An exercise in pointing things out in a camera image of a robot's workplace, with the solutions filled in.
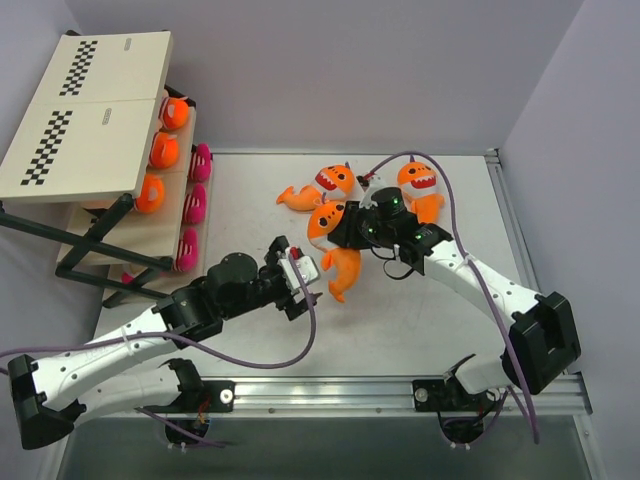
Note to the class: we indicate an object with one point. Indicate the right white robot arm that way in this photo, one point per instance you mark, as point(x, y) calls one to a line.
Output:
point(539, 332)

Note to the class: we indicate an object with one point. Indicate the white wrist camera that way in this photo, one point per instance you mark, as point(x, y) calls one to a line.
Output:
point(298, 268)
point(370, 184)

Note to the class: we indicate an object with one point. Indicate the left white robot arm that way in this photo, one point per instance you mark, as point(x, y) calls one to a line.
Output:
point(55, 389)

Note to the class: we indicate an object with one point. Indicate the white pink plush on shelf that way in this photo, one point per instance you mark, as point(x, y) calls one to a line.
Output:
point(200, 166)

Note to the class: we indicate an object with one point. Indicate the white pink glasses plush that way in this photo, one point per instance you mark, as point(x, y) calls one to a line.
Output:
point(185, 260)
point(194, 206)

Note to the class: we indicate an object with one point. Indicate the cream tiered shelf black frame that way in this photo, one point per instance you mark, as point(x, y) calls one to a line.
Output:
point(84, 142)

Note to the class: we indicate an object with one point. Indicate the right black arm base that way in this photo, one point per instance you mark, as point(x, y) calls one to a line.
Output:
point(463, 418)

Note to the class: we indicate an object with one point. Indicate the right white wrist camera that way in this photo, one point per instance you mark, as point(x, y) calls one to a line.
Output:
point(370, 184)

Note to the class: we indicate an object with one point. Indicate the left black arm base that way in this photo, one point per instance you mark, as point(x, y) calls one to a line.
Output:
point(186, 419)

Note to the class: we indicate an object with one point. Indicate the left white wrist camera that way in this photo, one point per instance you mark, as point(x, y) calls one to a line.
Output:
point(298, 268)

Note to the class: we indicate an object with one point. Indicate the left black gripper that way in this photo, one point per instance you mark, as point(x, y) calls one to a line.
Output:
point(282, 275)

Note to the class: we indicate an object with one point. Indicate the aluminium table side rail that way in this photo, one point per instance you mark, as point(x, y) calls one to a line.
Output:
point(520, 240)

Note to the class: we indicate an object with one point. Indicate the orange shark plush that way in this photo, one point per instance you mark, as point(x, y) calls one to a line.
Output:
point(419, 185)
point(347, 262)
point(334, 182)

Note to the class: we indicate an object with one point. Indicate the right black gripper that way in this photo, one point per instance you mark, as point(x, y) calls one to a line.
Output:
point(345, 231)

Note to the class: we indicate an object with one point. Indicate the aluminium mounting rail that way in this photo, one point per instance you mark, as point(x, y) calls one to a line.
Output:
point(367, 396)

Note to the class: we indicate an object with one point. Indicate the black haired doll plush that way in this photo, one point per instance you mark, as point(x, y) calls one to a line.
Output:
point(173, 112)
point(164, 151)
point(152, 195)

